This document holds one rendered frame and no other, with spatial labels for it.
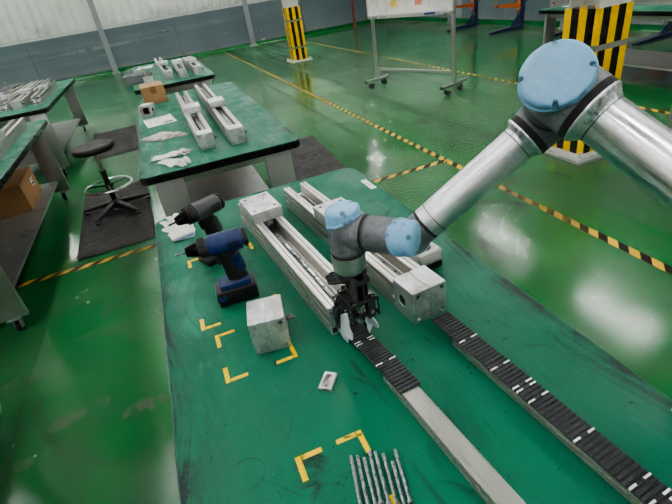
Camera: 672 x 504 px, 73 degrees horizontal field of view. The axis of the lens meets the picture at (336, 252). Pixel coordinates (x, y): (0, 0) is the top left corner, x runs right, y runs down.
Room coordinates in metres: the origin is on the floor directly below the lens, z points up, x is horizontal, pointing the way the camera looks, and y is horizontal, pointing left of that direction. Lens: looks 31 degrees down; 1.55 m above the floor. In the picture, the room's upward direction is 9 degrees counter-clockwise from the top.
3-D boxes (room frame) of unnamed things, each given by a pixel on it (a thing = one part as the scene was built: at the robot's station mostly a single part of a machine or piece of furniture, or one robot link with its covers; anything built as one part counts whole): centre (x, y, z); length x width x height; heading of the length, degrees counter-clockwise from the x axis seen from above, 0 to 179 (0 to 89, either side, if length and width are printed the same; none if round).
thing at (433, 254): (1.13, -0.25, 0.81); 0.10 x 0.08 x 0.06; 112
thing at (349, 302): (0.84, -0.03, 0.94); 0.09 x 0.08 x 0.12; 22
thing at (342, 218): (0.84, -0.03, 1.10); 0.09 x 0.08 x 0.11; 58
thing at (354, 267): (0.84, -0.03, 1.02); 0.08 x 0.08 x 0.05
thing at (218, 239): (1.12, 0.34, 0.89); 0.20 x 0.08 x 0.22; 104
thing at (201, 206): (1.37, 0.43, 0.89); 0.20 x 0.08 x 0.22; 134
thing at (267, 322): (0.92, 0.19, 0.83); 0.11 x 0.10 x 0.10; 97
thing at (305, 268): (1.28, 0.15, 0.82); 0.80 x 0.10 x 0.09; 22
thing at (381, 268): (1.35, -0.03, 0.82); 0.80 x 0.10 x 0.09; 22
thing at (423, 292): (0.94, -0.21, 0.83); 0.12 x 0.09 x 0.10; 112
